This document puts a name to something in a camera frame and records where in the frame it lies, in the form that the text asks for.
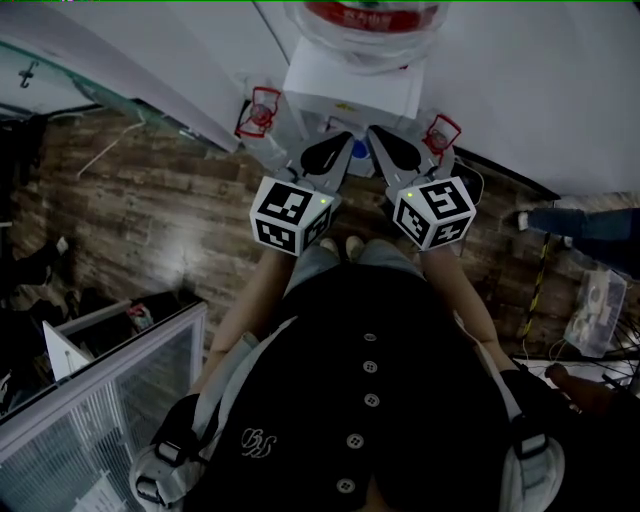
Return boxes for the person's blue jeans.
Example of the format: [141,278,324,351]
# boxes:
[287,239,426,296]

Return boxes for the grey backpack strap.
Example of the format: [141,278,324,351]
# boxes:
[499,394,566,512]
[128,314,296,512]

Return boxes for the black metal rack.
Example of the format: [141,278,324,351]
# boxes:
[509,319,640,401]

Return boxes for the clear plastic storage box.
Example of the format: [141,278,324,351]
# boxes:
[563,269,629,359]

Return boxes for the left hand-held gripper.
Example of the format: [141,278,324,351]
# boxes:
[249,130,355,257]

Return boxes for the black bags pile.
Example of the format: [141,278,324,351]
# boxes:
[0,239,126,416]

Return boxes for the glass door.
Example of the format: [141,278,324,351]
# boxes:
[0,39,241,151]

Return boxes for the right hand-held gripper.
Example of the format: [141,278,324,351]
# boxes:
[367,123,477,252]

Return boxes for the yellow black striped floor strip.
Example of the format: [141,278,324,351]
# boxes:
[522,232,551,339]

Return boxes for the person's black buttoned top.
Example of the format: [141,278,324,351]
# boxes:
[164,262,576,512]

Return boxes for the thin pale stick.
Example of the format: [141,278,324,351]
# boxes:
[77,117,146,179]

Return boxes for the person's right forearm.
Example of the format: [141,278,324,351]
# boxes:
[424,247,501,354]

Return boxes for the clear water jug red handle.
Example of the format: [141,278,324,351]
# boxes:
[234,87,301,171]
[419,113,464,176]

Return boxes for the person's left forearm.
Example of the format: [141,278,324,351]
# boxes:
[202,247,296,359]

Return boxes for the small red packet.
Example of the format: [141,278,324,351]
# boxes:
[127,302,154,331]

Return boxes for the white framed glass partition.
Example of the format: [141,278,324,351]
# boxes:
[0,299,209,512]

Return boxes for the white water dispenser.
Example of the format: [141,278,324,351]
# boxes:
[282,37,426,179]

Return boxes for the white bin with black inside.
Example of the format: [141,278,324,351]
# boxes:
[449,159,485,206]

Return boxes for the large clear dispenser water bottle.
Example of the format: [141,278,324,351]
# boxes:
[284,0,449,76]

